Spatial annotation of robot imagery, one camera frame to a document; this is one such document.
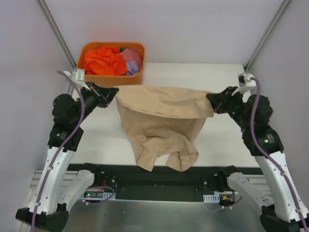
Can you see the right grey cable duct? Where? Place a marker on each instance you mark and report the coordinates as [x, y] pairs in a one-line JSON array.
[[215, 198]]

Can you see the pink t shirt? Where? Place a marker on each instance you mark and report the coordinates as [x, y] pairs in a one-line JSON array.
[[130, 55]]

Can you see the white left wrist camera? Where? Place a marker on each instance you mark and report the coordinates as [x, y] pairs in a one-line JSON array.
[[77, 76]]

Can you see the orange t shirt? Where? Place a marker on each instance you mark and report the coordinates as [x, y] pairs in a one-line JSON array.
[[104, 61]]

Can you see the left aluminium corner post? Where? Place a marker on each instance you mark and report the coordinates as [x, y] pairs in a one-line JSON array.
[[56, 31]]

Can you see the orange plastic laundry basket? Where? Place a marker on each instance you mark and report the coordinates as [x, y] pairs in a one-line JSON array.
[[112, 81]]

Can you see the aluminium front frame rail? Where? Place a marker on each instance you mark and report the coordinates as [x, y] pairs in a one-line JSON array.
[[257, 180]]

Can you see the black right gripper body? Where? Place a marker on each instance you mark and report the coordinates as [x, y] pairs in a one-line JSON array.
[[223, 102]]

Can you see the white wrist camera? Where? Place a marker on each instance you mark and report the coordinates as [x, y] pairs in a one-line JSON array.
[[77, 76], [246, 83]]

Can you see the right aluminium corner post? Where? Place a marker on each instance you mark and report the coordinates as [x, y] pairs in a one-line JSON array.
[[266, 35]]

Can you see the aluminium corner post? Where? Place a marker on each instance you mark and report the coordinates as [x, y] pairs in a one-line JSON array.
[[56, 31], [266, 35]]

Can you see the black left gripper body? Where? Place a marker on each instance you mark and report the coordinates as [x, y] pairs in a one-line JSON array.
[[102, 94]]

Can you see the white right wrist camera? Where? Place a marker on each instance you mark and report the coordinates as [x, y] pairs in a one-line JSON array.
[[246, 83]]

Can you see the lavender t shirt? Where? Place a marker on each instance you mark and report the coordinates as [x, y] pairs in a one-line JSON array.
[[132, 68]]

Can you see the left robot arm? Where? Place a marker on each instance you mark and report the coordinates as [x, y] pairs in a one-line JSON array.
[[50, 206]]

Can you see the beige t shirt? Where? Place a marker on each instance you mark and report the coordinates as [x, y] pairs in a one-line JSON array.
[[163, 121]]

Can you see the left grey cable duct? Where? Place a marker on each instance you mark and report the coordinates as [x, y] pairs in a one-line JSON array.
[[98, 196]]

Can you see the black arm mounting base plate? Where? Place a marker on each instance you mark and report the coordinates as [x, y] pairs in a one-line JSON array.
[[127, 182]]

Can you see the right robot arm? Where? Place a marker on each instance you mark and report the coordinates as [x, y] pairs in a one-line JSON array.
[[284, 211]]

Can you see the grey cable duct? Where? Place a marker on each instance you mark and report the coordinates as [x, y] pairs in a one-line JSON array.
[[215, 198], [98, 196]]

